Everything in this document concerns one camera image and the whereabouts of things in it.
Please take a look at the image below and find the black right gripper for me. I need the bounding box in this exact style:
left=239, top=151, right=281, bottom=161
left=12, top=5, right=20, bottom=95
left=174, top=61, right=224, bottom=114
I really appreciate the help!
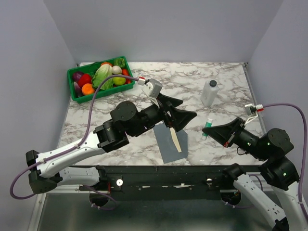
left=203, top=115, right=270, bottom=160

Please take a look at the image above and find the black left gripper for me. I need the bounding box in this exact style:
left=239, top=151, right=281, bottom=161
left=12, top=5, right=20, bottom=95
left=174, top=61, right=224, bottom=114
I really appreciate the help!
left=128, top=93, right=197, bottom=138

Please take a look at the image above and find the green white glue stick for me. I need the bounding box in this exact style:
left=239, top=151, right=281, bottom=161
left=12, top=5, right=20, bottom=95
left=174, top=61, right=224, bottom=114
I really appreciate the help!
left=202, top=118, right=213, bottom=140

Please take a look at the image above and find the beige letter paper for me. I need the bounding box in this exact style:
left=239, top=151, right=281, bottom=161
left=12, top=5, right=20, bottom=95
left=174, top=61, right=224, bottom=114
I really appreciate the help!
left=170, top=128, right=182, bottom=153

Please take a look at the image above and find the grey envelope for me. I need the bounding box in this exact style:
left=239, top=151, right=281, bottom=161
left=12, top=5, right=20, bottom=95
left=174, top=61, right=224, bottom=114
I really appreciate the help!
left=154, top=124, right=188, bottom=164

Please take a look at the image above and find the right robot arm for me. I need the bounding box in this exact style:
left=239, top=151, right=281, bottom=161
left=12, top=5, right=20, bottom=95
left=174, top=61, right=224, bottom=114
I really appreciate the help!
left=203, top=117, right=308, bottom=231

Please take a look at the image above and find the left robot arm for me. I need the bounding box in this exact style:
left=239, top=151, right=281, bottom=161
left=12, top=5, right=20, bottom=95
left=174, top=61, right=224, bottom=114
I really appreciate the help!
left=26, top=94, right=197, bottom=194

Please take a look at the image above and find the white plastic bottle black cap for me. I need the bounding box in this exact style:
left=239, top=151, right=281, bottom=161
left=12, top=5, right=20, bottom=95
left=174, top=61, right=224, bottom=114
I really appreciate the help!
left=200, top=79, right=219, bottom=107

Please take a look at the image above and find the orange carrot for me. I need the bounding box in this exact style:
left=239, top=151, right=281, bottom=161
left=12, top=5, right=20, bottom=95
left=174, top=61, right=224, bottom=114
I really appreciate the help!
left=122, top=69, right=131, bottom=84

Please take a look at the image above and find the green apple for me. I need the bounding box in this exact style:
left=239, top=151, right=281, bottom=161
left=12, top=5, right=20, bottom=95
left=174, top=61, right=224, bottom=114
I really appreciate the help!
left=113, top=77, right=126, bottom=86

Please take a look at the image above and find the white mushroom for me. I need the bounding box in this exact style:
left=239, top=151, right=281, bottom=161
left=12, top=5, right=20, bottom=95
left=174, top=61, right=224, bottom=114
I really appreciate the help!
left=112, top=65, right=122, bottom=75

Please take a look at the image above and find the green bell pepper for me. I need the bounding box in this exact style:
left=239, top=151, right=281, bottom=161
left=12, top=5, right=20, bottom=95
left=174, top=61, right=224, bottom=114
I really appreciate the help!
left=114, top=57, right=126, bottom=69

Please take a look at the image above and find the green lettuce leaf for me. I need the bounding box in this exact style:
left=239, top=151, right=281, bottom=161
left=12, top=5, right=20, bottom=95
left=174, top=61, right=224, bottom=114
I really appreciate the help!
left=92, top=64, right=113, bottom=90

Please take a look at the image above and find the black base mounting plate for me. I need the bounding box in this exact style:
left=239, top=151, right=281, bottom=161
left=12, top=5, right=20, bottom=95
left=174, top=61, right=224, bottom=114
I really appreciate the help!
left=49, top=165, right=282, bottom=202

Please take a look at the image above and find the orange fruit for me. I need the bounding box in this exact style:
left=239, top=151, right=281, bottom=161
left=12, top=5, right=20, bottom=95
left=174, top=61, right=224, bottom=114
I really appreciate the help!
left=81, top=83, right=95, bottom=96

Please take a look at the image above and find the green plastic vegetable bin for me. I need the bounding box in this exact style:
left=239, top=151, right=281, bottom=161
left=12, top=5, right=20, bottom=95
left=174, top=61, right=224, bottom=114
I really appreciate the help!
left=67, top=56, right=135, bottom=103

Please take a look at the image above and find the red tomato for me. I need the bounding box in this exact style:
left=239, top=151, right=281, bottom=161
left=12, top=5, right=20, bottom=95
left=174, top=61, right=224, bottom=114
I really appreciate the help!
left=77, top=74, right=92, bottom=88

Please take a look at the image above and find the purple eggplant slice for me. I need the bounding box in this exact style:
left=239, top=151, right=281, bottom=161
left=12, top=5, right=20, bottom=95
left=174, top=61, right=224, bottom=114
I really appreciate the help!
left=74, top=82, right=83, bottom=98

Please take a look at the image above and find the purple onion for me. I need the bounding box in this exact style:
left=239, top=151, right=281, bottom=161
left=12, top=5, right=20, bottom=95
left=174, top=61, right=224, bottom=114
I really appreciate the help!
left=72, top=71, right=84, bottom=82

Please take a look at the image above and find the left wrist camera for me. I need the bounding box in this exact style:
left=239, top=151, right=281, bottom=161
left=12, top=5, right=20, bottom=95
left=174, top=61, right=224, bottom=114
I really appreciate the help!
left=142, top=78, right=162, bottom=107

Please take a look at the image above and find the aluminium frame rail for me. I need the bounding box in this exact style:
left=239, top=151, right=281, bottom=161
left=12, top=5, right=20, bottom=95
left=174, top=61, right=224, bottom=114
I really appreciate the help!
left=27, top=185, right=90, bottom=231

